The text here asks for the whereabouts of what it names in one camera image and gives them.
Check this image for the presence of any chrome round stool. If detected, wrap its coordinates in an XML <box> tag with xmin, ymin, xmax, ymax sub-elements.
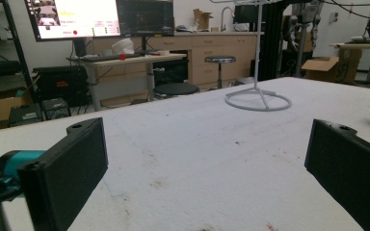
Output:
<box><xmin>203</xmin><ymin>55</ymin><xmax>237</xmax><ymax>90</ymax></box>

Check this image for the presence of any black keyboard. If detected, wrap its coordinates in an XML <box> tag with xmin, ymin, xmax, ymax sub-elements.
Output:
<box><xmin>80</xmin><ymin>53</ymin><xmax>143</xmax><ymax>63</ymax></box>

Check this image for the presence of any black metal frame post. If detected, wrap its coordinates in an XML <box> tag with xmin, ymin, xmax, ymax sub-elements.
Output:
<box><xmin>258</xmin><ymin>0</ymin><xmax>287</xmax><ymax>82</ymax></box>

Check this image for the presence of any open cardboard box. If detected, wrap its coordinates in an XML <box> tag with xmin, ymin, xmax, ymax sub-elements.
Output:
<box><xmin>301</xmin><ymin>47</ymin><xmax>363</xmax><ymax>86</ymax></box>

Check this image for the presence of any black metal shelf rack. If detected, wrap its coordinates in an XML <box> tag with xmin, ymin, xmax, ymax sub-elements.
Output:
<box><xmin>0</xmin><ymin>0</ymin><xmax>39</xmax><ymax>104</ymax></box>

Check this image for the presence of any white side table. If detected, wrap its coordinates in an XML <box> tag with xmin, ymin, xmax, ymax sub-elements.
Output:
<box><xmin>330</xmin><ymin>40</ymin><xmax>370</xmax><ymax>85</ymax></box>

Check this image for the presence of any brown cardboard box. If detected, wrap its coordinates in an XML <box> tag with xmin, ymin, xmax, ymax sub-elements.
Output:
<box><xmin>193</xmin><ymin>8</ymin><xmax>214</xmax><ymax>32</ymax></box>

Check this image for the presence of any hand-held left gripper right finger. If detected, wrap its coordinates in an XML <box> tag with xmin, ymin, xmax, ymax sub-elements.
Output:
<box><xmin>304</xmin><ymin>118</ymin><xmax>370</xmax><ymax>231</ymax></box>

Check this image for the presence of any chrome sink faucet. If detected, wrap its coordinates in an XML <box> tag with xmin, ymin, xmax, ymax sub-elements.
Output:
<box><xmin>220</xmin><ymin>6</ymin><xmax>235</xmax><ymax>33</ymax></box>

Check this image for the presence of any small black device box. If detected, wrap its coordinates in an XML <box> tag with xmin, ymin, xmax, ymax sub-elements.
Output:
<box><xmin>40</xmin><ymin>97</ymin><xmax>72</xmax><ymax>121</ymax></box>
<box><xmin>8</xmin><ymin>103</ymin><xmax>43</xmax><ymax>128</ymax></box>

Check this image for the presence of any light wooden desk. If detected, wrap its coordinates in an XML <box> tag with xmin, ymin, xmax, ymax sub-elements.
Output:
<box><xmin>66</xmin><ymin>52</ymin><xmax>188</xmax><ymax>112</ymax></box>

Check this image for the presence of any black round stool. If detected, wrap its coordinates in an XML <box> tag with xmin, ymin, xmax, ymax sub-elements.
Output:
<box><xmin>153</xmin><ymin>83</ymin><xmax>200</xmax><ymax>98</ymax></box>

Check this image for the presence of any wooden cabinet counter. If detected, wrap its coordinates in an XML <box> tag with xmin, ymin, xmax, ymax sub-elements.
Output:
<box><xmin>92</xmin><ymin>31</ymin><xmax>265</xmax><ymax>90</ymax></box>

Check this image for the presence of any white wire stand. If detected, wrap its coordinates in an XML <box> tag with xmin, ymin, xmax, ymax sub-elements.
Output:
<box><xmin>210</xmin><ymin>0</ymin><xmax>293</xmax><ymax>113</ymax></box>

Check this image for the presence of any white crumpled bag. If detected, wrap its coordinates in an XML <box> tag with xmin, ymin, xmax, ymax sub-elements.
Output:
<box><xmin>111</xmin><ymin>38</ymin><xmax>136</xmax><ymax>55</ymax></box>

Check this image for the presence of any bright computer monitor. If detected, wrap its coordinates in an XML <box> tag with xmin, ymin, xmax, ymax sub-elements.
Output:
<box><xmin>24</xmin><ymin>0</ymin><xmax>122</xmax><ymax>42</ymax></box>

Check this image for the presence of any flat cardboard box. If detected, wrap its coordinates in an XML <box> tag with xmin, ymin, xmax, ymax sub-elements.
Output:
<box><xmin>0</xmin><ymin>95</ymin><xmax>30</xmax><ymax>133</ymax></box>

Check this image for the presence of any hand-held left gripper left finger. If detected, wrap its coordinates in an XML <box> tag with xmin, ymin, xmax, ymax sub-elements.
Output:
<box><xmin>0</xmin><ymin>116</ymin><xmax>109</xmax><ymax>231</ymax></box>

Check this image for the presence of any black equipment case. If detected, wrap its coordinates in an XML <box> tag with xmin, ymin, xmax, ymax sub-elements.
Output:
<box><xmin>32</xmin><ymin>64</ymin><xmax>90</xmax><ymax>108</ymax></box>

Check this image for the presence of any dark computer monitor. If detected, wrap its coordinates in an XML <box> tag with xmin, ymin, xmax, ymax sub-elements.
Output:
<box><xmin>115</xmin><ymin>0</ymin><xmax>175</xmax><ymax>38</ymax></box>

